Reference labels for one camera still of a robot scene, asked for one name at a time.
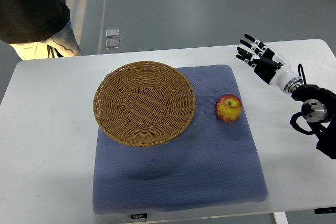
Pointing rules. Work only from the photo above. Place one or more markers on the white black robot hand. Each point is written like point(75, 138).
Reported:
point(268, 65)

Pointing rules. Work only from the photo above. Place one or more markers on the red yellow apple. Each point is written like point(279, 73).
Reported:
point(228, 108)

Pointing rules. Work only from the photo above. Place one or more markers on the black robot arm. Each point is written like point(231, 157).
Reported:
point(317, 116)

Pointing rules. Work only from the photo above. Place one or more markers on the brown wicker basket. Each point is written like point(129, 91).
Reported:
point(144, 104)

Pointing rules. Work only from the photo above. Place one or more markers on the blue quilted cloth mat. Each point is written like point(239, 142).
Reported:
point(211, 163)

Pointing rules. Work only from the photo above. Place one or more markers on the lower floor metal plate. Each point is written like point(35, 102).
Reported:
point(112, 43)

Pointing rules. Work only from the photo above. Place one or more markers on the floor metal plate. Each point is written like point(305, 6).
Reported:
point(112, 43)
point(112, 32)

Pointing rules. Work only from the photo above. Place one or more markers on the upper floor metal plate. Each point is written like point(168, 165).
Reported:
point(112, 32)

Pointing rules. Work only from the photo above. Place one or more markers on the black table label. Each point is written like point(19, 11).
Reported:
point(139, 216)

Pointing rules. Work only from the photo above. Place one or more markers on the person in dark jacket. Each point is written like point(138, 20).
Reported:
point(38, 29)

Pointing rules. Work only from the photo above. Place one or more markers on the black table edge bracket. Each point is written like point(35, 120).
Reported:
point(329, 210)

